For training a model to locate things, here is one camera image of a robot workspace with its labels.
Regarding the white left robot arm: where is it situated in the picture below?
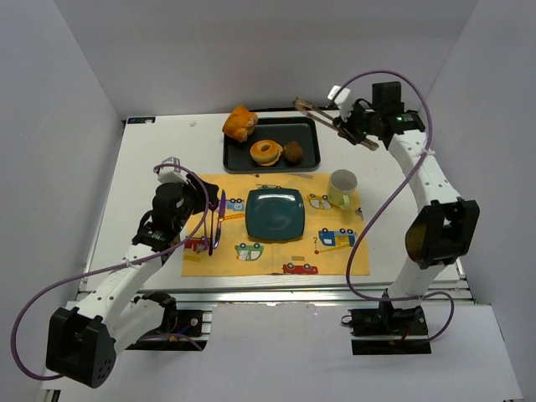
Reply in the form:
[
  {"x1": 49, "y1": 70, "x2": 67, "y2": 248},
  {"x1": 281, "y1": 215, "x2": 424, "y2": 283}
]
[{"x1": 45, "y1": 173, "x2": 219, "y2": 389}]

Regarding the iridescent table knife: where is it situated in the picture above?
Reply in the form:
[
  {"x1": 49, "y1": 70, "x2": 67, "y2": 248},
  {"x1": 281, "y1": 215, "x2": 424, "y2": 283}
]
[{"x1": 213, "y1": 190, "x2": 226, "y2": 248}]

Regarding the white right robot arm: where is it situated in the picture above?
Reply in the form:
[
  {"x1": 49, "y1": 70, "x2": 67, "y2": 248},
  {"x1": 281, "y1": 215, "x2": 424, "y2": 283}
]
[{"x1": 328, "y1": 81, "x2": 480, "y2": 317}]

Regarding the dark teal square plate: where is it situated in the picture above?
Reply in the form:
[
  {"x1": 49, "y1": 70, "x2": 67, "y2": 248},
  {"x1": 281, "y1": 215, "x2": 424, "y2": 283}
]
[{"x1": 245, "y1": 188, "x2": 305, "y2": 243}]

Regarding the aluminium table frame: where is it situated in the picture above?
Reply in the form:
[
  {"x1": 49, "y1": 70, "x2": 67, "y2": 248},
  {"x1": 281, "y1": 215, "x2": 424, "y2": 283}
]
[{"x1": 62, "y1": 109, "x2": 477, "y2": 402}]

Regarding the left blue table label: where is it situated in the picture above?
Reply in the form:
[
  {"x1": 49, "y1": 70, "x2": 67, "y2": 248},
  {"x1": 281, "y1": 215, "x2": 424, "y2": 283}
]
[{"x1": 126, "y1": 116, "x2": 156, "y2": 125}]

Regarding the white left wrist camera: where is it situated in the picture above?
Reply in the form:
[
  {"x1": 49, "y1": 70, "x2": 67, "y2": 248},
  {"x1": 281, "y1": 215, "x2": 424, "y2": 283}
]
[{"x1": 154, "y1": 157, "x2": 186, "y2": 184}]

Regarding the flat seeded bread slice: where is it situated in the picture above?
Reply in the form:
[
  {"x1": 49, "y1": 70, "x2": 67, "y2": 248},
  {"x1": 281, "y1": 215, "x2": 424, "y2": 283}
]
[{"x1": 255, "y1": 157, "x2": 279, "y2": 167}]

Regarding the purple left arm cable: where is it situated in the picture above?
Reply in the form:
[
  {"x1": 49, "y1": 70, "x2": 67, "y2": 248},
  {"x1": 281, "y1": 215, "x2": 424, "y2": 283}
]
[{"x1": 10, "y1": 163, "x2": 209, "y2": 381}]

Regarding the orange glazed donut bread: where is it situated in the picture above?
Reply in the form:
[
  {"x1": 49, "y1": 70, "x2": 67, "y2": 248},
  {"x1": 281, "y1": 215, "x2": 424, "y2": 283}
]
[{"x1": 250, "y1": 140, "x2": 282, "y2": 161}]

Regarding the yellow cartoon car placemat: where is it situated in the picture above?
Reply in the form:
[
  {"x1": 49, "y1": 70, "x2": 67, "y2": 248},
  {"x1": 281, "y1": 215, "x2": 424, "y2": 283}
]
[{"x1": 182, "y1": 173, "x2": 365, "y2": 277}]

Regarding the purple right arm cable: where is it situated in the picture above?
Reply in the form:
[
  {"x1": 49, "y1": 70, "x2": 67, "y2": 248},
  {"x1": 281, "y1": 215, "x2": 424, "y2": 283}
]
[{"x1": 333, "y1": 70, "x2": 456, "y2": 348}]

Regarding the purple iridescent spoon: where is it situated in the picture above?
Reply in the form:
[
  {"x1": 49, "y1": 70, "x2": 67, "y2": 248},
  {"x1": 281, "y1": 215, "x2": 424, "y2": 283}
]
[{"x1": 209, "y1": 201, "x2": 220, "y2": 256}]

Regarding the brown chocolate bread roll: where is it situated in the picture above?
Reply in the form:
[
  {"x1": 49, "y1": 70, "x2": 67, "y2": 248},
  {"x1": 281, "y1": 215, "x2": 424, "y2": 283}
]
[{"x1": 283, "y1": 141, "x2": 304, "y2": 163}]

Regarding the black baking tray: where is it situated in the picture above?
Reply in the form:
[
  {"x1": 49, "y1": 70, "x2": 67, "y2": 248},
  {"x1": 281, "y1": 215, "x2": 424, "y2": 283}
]
[{"x1": 223, "y1": 116, "x2": 321, "y2": 173}]

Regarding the pale green mug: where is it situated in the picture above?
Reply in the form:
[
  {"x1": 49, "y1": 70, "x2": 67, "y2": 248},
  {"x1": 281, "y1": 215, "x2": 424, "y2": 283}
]
[{"x1": 327, "y1": 169, "x2": 358, "y2": 210}]

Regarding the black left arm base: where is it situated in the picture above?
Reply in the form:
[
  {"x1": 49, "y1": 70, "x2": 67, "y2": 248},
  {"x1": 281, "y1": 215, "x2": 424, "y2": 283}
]
[{"x1": 127, "y1": 291, "x2": 211, "y2": 352}]

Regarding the large orange bread loaf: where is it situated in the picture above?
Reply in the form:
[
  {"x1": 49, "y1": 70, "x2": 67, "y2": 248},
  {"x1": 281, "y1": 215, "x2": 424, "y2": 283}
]
[{"x1": 222, "y1": 105, "x2": 259, "y2": 143}]

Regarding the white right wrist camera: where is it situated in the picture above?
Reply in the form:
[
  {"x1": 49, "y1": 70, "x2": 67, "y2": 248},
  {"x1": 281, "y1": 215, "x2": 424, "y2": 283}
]
[{"x1": 327, "y1": 85, "x2": 355, "y2": 121}]

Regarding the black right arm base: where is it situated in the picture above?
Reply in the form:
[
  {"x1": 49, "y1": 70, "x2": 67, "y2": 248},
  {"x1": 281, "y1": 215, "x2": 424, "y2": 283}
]
[{"x1": 341, "y1": 307, "x2": 431, "y2": 356}]

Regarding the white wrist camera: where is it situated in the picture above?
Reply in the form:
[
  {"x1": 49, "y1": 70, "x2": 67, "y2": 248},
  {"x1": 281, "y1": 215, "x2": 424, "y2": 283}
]
[
  {"x1": 154, "y1": 157, "x2": 186, "y2": 184},
  {"x1": 327, "y1": 85, "x2": 355, "y2": 121}
]

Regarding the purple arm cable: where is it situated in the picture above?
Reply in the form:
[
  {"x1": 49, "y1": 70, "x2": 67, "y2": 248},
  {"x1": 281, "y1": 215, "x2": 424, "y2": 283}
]
[
  {"x1": 10, "y1": 163, "x2": 209, "y2": 381},
  {"x1": 333, "y1": 70, "x2": 456, "y2": 348}
]

